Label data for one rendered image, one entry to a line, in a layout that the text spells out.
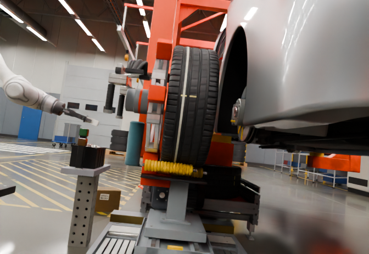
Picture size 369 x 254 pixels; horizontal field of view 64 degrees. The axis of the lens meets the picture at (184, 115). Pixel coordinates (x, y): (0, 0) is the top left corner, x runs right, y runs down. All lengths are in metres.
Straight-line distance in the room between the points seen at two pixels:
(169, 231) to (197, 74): 0.76
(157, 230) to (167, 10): 1.49
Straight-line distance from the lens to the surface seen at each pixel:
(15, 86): 1.50
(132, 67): 1.50
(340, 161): 4.63
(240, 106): 1.60
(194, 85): 1.36
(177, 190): 1.62
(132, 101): 1.61
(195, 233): 1.52
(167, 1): 2.27
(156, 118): 1.39
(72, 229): 1.88
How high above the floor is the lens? 0.64
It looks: 5 degrees up
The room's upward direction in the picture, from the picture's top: 7 degrees clockwise
